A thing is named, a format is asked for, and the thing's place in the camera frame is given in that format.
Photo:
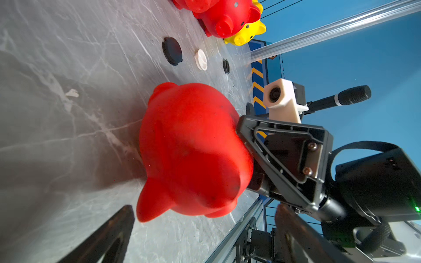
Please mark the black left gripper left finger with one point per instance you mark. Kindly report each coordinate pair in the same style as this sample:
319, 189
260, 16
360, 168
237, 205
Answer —
109, 243

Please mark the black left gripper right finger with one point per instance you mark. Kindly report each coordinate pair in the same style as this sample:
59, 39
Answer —
292, 231

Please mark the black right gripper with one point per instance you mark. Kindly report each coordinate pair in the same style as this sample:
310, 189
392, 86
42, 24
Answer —
292, 161

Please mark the red piggy bank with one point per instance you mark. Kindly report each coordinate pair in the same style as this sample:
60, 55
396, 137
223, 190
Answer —
210, 19
196, 6
195, 162

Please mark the black round bank plug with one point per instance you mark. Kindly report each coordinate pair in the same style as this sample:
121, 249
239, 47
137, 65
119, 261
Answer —
226, 66
172, 51

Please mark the yellow piggy bank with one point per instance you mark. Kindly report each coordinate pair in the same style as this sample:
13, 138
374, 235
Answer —
246, 33

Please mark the white round bank plug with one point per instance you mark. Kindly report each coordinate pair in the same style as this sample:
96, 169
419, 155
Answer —
201, 60

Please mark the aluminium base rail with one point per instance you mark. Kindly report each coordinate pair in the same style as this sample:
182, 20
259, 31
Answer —
249, 241

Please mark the aluminium corner post right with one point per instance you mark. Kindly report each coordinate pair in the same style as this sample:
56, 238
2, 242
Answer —
372, 17

